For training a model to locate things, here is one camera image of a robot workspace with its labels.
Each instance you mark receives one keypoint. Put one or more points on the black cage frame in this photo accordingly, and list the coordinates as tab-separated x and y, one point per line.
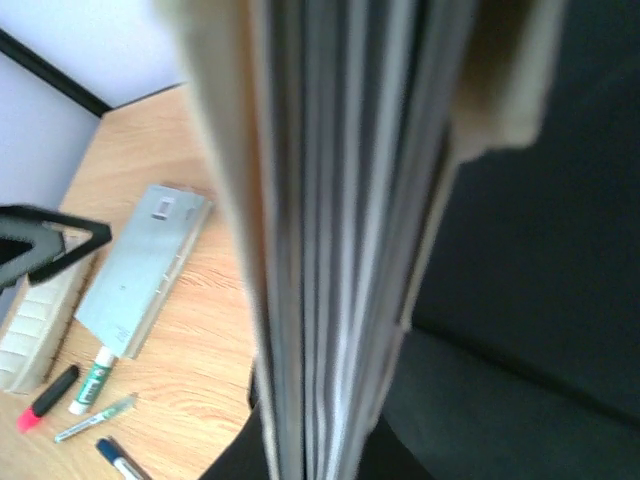
26	58

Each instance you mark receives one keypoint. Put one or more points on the dog picture book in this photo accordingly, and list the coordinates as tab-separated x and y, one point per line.
335	131

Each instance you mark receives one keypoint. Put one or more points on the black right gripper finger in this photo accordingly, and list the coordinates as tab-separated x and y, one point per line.
38	243

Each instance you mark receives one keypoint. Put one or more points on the silver green pen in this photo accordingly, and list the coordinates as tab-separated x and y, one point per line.
105	415

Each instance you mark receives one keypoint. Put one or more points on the pale green notebook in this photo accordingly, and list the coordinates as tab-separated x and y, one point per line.
134	282

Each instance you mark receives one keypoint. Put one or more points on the pink highlighter black body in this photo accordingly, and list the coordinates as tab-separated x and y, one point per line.
48	399

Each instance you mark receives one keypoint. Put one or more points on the black student backpack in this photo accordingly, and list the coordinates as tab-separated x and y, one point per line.
522	356

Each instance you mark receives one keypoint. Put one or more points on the blue capped white pen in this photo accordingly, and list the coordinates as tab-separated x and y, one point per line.
116	457

